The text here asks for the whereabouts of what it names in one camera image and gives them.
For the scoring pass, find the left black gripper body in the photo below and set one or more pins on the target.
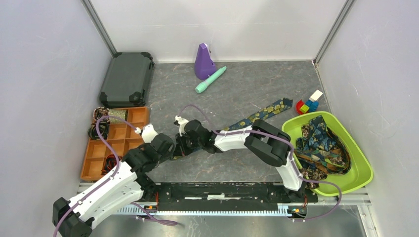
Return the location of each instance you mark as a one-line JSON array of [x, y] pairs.
[[164, 157]]

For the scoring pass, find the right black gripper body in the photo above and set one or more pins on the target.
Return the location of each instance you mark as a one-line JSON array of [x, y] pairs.
[[188, 144]]

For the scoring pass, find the blue yellow floral tie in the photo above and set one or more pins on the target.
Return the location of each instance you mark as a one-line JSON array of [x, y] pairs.
[[263, 114]]

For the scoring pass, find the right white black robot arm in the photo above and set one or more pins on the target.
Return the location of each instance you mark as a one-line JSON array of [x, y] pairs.
[[267, 142]]

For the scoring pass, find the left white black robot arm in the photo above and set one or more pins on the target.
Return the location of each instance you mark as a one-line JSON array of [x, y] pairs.
[[125, 183]]

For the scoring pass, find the pile of patterned ties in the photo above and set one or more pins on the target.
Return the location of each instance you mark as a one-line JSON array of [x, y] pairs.
[[320, 152]]

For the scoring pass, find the orange compartment tray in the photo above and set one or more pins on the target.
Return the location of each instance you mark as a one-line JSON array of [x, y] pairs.
[[121, 138]]

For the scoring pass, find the rolled olive speckled tie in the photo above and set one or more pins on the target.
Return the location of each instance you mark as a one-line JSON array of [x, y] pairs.
[[117, 114]]

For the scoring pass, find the rolled orange black tie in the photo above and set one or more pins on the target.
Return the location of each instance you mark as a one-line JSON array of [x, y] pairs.
[[109, 163]]

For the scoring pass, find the teal cylindrical pen tool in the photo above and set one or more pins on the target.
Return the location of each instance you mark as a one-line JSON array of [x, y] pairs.
[[201, 87]]

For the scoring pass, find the rolled black patterned tie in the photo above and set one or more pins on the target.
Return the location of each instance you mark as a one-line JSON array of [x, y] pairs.
[[103, 130]]

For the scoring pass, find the rolled pink brown tie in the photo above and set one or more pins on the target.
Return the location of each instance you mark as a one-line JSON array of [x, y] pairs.
[[99, 112]]

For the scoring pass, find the dark green hard case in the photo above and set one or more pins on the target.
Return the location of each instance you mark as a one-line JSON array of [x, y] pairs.
[[127, 80]]

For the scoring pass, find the purple metronome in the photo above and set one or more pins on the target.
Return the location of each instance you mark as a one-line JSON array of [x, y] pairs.
[[204, 67]]

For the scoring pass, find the colourful toy block stack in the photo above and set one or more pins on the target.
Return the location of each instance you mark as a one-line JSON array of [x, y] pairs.
[[310, 105]]

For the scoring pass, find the lime green plastic bin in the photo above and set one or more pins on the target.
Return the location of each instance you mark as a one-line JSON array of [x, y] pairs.
[[360, 173]]

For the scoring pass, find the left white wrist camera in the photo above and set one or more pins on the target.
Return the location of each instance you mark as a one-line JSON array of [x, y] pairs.
[[147, 133]]

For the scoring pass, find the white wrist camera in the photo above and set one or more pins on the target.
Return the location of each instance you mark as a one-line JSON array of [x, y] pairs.
[[147, 133], [180, 123]]

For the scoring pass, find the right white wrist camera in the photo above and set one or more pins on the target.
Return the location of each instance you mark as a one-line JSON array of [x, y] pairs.
[[180, 123]]

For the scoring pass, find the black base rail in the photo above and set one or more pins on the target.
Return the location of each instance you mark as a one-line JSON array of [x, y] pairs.
[[224, 196]]

